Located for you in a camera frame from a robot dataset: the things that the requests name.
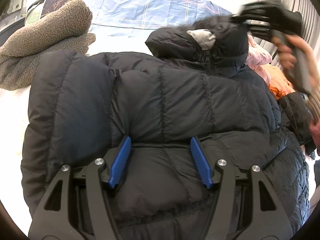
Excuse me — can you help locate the person's right hand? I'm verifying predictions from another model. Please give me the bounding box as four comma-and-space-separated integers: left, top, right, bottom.
272, 35, 319, 89

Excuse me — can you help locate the pink quilted jacket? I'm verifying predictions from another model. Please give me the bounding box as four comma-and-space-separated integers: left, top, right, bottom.
245, 34, 272, 85

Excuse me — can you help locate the cream printed blanket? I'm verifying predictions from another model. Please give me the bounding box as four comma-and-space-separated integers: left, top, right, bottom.
0, 24, 320, 230

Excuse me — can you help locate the green pillow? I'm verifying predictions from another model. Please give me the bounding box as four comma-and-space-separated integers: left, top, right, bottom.
24, 0, 46, 27

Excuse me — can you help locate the blue plaid duvet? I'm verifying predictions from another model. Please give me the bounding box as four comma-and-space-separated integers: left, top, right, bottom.
83, 0, 230, 30

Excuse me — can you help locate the grey-brown fleece garment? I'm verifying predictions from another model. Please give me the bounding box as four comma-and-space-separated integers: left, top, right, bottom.
1, 0, 96, 90

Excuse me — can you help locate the orange puffer jacket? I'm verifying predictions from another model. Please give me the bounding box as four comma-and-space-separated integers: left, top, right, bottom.
262, 64, 295, 100

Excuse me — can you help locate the black puffer jacket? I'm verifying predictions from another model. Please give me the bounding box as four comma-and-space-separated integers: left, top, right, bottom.
21, 16, 311, 239

